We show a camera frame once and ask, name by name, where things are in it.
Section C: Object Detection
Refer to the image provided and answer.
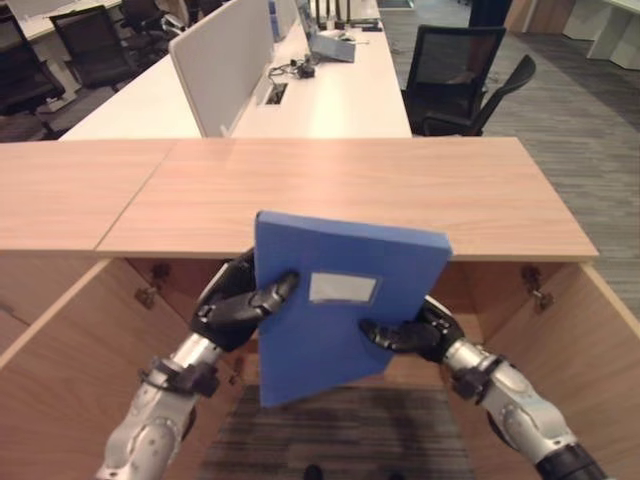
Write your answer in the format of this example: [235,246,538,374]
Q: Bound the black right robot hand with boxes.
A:
[358,295,462,365]

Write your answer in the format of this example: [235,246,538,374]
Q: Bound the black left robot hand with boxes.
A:
[191,246,302,353]

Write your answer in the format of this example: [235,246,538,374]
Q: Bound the blue file folder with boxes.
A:
[253,209,455,408]

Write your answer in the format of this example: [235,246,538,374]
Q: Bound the metal cabinet hinge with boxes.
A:
[134,263,171,307]
[521,265,555,314]

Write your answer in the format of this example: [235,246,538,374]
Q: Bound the wooden cabinet door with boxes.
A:
[444,262,640,480]
[0,258,251,480]

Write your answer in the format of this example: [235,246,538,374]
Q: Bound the wooden office cabinet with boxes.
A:
[94,137,600,391]

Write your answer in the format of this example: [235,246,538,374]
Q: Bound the wooden neighbouring cabinet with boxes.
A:
[0,139,179,356]

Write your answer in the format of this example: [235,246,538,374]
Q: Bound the long white office desk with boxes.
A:
[58,0,413,142]

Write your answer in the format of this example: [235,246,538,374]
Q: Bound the black mesh office chair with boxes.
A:
[48,4,136,94]
[401,23,537,138]
[0,12,67,141]

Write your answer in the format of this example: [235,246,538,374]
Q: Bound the grey desk divider panel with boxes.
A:
[168,0,301,139]

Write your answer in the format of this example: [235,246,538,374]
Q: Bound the desk cable grommet box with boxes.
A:
[257,82,290,108]

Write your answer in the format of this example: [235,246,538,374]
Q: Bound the black cable bundle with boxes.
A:
[264,52,321,86]

